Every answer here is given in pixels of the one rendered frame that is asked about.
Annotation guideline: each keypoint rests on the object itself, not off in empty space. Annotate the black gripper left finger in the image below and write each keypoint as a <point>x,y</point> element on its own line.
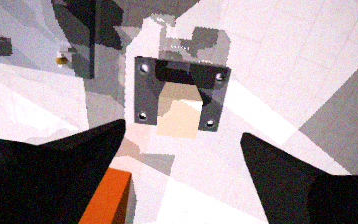
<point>59,178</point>

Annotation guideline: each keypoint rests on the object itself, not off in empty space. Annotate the black board with tan square handle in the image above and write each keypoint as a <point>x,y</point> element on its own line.
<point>178,97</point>

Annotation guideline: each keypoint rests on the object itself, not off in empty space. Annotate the grey base plate with posts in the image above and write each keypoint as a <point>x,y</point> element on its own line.
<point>56,36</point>

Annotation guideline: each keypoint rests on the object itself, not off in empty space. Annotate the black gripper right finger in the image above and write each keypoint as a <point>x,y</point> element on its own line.
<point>295,192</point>

